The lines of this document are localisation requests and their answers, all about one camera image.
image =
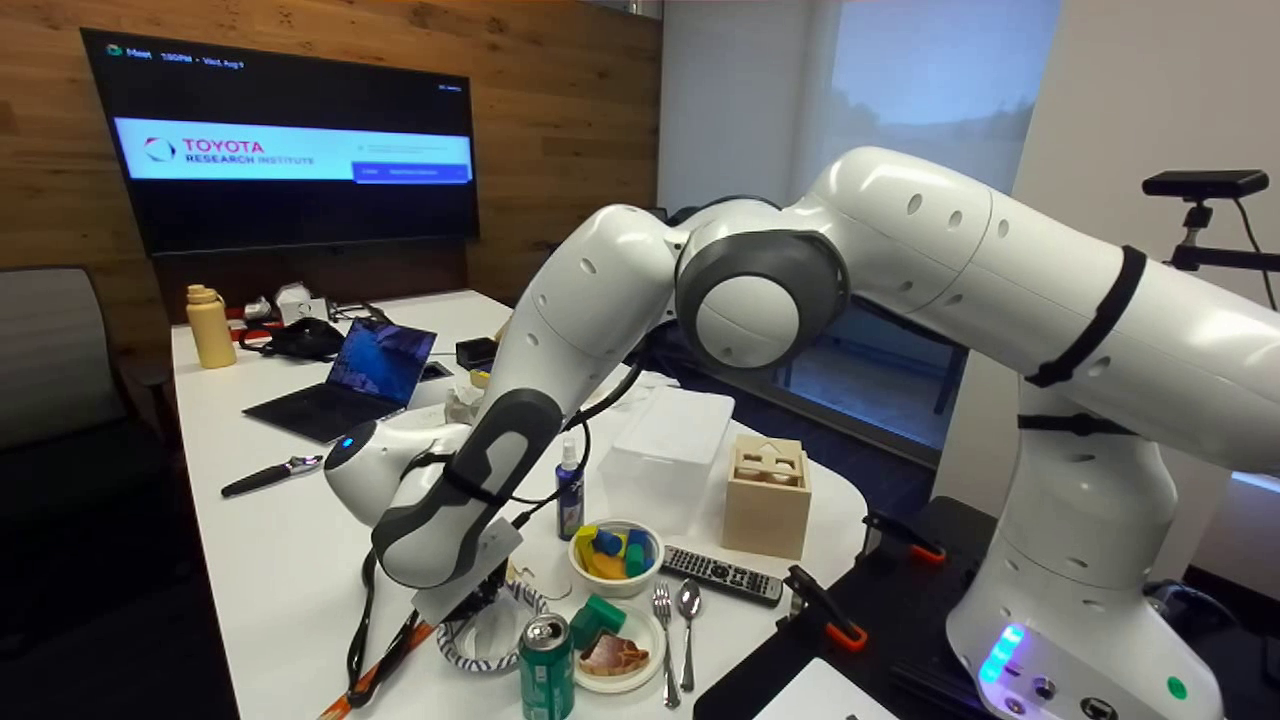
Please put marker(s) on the wooden shape sorter box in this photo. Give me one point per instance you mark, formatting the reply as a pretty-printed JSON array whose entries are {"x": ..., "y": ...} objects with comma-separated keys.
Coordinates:
[{"x": 765, "y": 515}]

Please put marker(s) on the small blue spray bottle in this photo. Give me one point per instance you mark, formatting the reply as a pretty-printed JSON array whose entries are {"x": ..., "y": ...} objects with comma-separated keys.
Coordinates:
[{"x": 571, "y": 503}]

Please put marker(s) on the blue toy block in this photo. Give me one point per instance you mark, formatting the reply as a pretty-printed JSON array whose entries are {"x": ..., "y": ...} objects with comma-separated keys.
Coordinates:
[{"x": 608, "y": 543}]

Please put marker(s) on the white bowl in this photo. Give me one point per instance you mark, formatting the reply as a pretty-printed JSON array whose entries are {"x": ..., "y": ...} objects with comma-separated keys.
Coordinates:
[{"x": 587, "y": 581}]

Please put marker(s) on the white small object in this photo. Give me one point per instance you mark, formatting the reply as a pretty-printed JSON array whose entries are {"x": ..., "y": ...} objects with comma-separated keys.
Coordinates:
[{"x": 302, "y": 302}]

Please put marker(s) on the black cloth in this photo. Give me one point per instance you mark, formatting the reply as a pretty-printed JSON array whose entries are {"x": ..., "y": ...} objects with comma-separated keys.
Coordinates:
[{"x": 307, "y": 339}]

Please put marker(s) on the orange and black utensil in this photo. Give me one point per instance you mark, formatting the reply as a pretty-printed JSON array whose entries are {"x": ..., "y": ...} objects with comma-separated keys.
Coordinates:
[{"x": 382, "y": 671}]

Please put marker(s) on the yellow toy block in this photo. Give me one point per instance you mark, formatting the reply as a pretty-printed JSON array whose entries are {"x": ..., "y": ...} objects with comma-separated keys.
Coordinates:
[{"x": 603, "y": 567}]

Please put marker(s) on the green soda can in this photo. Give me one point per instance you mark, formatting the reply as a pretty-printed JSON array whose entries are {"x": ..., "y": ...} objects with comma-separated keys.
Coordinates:
[{"x": 545, "y": 675}]

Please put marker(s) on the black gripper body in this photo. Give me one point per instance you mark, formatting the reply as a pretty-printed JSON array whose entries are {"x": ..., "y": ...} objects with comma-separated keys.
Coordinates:
[{"x": 476, "y": 598}]

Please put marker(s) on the small white plate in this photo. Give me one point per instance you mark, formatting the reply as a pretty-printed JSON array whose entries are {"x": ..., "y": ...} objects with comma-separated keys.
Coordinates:
[{"x": 638, "y": 683}]

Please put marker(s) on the black marker pen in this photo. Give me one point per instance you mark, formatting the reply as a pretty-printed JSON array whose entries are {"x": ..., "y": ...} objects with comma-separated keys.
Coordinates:
[{"x": 263, "y": 477}]

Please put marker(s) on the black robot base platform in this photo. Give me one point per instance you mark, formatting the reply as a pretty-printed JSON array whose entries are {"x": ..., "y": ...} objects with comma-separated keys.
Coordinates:
[{"x": 906, "y": 626}]

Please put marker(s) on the wall-mounted TV screen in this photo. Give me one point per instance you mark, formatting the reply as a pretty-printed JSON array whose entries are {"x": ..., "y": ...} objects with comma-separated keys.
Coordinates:
[{"x": 281, "y": 203}]

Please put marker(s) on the black laptop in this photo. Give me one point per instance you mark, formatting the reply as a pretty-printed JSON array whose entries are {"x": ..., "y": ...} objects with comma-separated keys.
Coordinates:
[{"x": 322, "y": 407}]

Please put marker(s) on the black camera on tripod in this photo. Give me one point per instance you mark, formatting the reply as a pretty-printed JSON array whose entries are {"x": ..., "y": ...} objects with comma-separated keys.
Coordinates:
[{"x": 1202, "y": 187}]

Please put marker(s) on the brown food piece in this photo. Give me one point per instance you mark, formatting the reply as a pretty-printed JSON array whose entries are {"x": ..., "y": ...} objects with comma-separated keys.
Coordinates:
[{"x": 617, "y": 656}]

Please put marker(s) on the black remote control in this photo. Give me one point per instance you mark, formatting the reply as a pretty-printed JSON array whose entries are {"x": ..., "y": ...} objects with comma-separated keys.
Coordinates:
[{"x": 720, "y": 579}]

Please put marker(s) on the small black box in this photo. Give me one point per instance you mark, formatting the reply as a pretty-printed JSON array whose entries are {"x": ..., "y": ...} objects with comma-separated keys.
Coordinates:
[{"x": 472, "y": 352}]

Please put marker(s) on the tan squeeze bottle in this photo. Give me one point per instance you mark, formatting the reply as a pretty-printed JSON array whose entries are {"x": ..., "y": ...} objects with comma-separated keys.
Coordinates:
[{"x": 210, "y": 333}]

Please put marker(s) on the black orange clamp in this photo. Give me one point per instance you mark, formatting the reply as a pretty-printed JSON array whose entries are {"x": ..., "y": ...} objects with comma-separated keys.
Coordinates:
[
  {"x": 825, "y": 609},
  {"x": 906, "y": 543}
]

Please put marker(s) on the green toy block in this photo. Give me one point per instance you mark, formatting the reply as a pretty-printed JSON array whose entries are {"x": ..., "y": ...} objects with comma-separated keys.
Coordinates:
[{"x": 638, "y": 555}]

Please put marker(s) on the gray office chair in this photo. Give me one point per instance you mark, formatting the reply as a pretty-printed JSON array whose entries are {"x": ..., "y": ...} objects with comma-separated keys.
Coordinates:
[{"x": 55, "y": 363}]

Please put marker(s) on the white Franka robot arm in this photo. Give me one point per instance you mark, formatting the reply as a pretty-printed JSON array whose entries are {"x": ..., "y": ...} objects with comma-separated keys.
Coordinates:
[{"x": 1001, "y": 282}]

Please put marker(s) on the translucent white plastic bin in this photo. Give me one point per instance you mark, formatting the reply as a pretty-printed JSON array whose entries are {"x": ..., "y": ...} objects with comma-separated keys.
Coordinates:
[{"x": 663, "y": 467}]

